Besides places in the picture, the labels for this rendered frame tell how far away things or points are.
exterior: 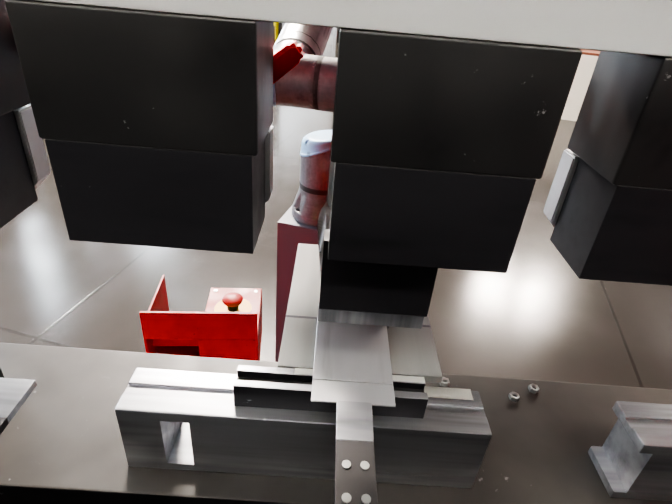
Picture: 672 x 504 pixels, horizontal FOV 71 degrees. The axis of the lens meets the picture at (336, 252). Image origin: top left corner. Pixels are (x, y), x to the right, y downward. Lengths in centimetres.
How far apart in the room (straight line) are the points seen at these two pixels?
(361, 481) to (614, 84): 36
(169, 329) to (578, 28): 75
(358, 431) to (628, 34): 37
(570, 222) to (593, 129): 8
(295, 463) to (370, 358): 14
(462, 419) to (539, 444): 17
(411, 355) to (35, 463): 44
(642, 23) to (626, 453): 48
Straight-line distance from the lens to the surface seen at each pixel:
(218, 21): 32
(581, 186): 43
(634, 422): 64
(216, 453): 57
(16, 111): 47
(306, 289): 63
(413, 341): 57
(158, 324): 89
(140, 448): 59
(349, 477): 44
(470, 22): 32
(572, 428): 73
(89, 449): 65
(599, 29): 35
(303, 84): 69
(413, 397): 51
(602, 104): 42
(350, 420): 47
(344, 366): 53
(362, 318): 45
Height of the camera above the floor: 137
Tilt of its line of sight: 31 degrees down
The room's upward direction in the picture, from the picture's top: 5 degrees clockwise
